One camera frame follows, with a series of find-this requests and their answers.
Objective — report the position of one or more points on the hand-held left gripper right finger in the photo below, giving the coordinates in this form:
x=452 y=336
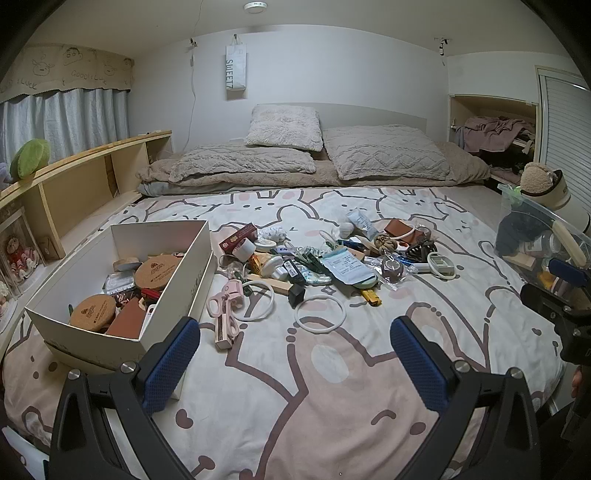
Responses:
x=415 y=362

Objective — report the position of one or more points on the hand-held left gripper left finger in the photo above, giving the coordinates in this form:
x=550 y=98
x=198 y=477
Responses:
x=171 y=364

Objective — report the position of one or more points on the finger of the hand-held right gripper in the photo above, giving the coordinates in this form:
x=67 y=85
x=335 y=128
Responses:
x=540 y=300
x=565 y=272

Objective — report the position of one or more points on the pink scissors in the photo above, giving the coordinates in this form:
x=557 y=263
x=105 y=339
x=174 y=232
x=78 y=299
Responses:
x=226 y=309

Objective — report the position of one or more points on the clear bag with brown item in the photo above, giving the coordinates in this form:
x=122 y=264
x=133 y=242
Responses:
x=392 y=271

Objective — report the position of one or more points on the white cardboard box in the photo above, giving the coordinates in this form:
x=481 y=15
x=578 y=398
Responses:
x=194 y=258

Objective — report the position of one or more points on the clear plastic bin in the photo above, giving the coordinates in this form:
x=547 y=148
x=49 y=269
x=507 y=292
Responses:
x=521 y=221

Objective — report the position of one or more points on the white mug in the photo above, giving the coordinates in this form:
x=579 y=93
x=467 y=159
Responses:
x=561 y=196

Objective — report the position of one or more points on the large round cork lid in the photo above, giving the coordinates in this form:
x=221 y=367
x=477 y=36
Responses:
x=159 y=272

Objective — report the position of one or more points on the green round case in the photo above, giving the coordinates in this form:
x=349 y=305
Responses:
x=367 y=280

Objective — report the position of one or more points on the rabbit printed bed sheet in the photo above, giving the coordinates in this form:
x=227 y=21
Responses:
x=323 y=392

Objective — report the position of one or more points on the brown plush bear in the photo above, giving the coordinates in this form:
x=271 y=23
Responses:
x=537 y=177

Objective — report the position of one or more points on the blue and white pouch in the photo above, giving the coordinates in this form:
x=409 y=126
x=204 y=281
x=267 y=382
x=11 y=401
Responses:
x=344 y=266

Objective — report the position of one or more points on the small wooden block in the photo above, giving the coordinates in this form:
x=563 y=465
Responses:
x=279 y=287

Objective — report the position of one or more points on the white tape roll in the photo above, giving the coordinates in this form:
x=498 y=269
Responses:
x=242 y=250

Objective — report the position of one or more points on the brown leather pouch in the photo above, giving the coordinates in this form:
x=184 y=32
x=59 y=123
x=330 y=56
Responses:
x=399 y=227

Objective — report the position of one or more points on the white round plug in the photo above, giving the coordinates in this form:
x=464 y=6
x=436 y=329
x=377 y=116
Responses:
x=272 y=265

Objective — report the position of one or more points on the dark red box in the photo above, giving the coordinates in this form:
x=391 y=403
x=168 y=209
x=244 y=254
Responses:
x=238 y=236

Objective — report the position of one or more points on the beige blanket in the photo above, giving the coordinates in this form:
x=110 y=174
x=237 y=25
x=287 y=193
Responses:
x=461 y=161

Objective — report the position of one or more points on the black charger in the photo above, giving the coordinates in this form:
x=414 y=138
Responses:
x=293 y=272

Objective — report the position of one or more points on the white slatted door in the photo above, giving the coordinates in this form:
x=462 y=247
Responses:
x=568 y=120

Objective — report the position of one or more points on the white and blue bag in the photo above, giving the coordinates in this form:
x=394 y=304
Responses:
x=358 y=219

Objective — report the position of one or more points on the pile of clothes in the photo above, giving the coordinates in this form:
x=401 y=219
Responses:
x=494 y=134

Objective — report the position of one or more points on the doll in clear case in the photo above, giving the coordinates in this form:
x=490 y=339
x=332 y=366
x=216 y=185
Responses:
x=18 y=256

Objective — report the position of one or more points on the wide quilted beige pillow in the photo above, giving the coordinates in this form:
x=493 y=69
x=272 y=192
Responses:
x=385 y=152

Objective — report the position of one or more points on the long quilted beige pillow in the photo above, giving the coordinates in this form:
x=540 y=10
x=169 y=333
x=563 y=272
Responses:
x=242 y=164

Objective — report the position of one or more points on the wooden shelf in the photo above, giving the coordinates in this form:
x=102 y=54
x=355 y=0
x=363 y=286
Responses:
x=138 y=147

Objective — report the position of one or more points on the green plush toy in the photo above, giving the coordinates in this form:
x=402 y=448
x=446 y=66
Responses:
x=30 y=157

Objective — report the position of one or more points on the fluffy beige pillow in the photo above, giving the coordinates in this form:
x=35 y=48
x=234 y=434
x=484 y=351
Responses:
x=284 y=127

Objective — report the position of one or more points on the pale blue curtain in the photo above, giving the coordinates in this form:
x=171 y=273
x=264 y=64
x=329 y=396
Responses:
x=69 y=120

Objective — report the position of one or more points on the white hanging bag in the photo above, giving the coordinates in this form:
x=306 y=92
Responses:
x=236 y=69

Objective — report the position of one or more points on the beige printed valance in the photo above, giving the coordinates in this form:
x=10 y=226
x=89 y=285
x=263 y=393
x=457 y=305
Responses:
x=69 y=69

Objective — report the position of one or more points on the round ceiling lamp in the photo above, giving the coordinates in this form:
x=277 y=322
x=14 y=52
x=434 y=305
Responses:
x=255 y=6

